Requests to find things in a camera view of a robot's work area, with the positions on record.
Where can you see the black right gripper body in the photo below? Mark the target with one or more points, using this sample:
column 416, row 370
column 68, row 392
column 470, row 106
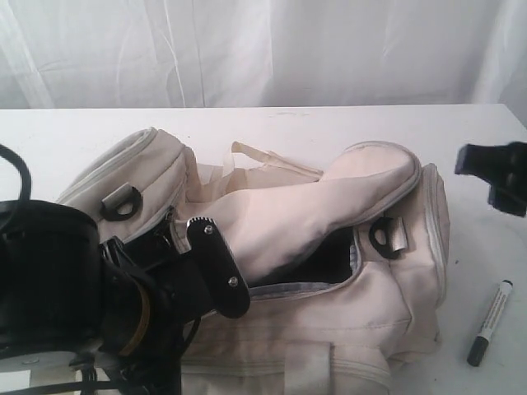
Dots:
column 517, row 162

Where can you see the cream fabric duffel bag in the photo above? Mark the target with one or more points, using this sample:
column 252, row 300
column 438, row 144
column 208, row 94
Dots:
column 345, row 266

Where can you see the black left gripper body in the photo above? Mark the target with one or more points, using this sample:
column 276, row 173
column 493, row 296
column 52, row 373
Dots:
column 141, row 328

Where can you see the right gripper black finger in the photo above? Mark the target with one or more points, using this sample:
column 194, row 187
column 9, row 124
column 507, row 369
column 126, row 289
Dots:
column 484, row 162
column 510, row 199

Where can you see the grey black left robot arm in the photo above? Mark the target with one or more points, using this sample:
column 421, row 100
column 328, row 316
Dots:
column 70, row 300

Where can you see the white marker black cap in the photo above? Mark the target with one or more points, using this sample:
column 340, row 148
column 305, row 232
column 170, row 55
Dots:
column 482, row 340

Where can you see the white backdrop curtain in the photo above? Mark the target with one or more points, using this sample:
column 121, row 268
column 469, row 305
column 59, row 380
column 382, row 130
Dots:
column 135, row 54

